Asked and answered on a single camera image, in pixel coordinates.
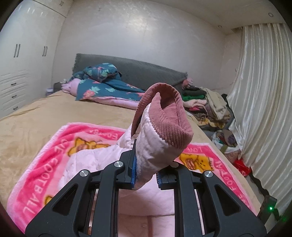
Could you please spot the black device with green light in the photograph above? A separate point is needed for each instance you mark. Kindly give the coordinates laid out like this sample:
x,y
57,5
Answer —
x,y
267,209

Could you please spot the cream satin curtain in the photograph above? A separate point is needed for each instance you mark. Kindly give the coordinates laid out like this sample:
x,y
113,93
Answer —
x,y
260,99

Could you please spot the tan bed cover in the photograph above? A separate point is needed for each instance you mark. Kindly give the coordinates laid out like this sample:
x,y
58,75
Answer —
x,y
27,130

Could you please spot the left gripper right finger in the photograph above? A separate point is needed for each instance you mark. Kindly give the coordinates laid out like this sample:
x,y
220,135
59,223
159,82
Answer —
x,y
205,206

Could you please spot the pink cartoon bear blanket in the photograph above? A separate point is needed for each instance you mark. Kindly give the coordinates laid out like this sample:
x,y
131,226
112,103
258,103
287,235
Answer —
x,y
39,183

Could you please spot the blue floral pink quilt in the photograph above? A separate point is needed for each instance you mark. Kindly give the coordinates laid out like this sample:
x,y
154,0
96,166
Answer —
x,y
103,84

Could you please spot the pile of assorted clothes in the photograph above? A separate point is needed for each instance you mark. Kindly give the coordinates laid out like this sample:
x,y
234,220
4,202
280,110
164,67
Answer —
x,y
213,115

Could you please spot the white wardrobe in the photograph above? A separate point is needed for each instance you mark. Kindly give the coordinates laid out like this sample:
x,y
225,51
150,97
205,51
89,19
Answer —
x,y
28,44

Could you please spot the pink quilted jacket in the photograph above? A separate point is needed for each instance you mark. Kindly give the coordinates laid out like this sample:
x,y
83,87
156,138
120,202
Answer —
x,y
159,133

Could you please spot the dark grey headboard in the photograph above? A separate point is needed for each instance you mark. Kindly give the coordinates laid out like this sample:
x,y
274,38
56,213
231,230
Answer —
x,y
137,73

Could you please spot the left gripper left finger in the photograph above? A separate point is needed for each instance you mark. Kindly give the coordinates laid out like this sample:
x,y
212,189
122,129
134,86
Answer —
x,y
88,204

